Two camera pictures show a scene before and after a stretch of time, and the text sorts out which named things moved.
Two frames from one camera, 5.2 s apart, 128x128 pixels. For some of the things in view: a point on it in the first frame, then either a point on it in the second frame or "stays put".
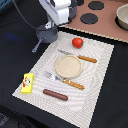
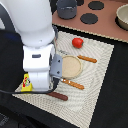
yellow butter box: x=27 y=84 stays put
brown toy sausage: x=56 y=94 stays put
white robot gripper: x=58 y=11 -> x=43 y=66
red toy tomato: x=77 y=42 stays put
